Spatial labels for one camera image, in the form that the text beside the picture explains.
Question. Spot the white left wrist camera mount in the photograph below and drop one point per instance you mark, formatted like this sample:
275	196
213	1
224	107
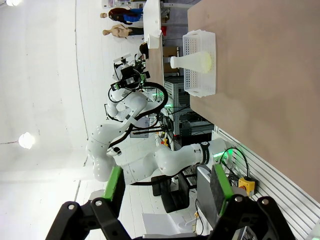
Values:
122	58

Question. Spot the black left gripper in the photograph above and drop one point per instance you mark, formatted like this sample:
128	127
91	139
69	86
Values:
128	73

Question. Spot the aluminium table frame rail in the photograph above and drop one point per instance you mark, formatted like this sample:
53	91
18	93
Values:
275	180

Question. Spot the plastic flask with yellow liquid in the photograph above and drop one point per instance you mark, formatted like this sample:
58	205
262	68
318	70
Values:
195	62

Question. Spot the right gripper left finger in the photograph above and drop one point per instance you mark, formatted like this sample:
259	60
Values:
113	185

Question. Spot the grey equipment rack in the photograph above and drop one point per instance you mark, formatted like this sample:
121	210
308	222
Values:
175	100

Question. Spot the black office chair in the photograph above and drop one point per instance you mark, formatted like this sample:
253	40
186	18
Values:
170	195

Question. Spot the grey flat panel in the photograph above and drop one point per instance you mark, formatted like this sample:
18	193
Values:
205	192

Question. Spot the yellow emergency stop box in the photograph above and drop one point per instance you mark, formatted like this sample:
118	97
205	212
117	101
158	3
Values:
246	186

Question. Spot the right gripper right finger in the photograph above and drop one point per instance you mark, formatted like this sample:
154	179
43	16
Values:
221	187

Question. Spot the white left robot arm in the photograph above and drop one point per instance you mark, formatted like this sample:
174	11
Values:
175	160

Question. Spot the white perforated plastic basket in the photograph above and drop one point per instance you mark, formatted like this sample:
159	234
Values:
200	85

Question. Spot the mannequin in blue jacket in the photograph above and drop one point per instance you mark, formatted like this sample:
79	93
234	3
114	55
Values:
122	15

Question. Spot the beige mannequin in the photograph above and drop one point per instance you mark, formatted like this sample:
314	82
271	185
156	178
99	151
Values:
117	31

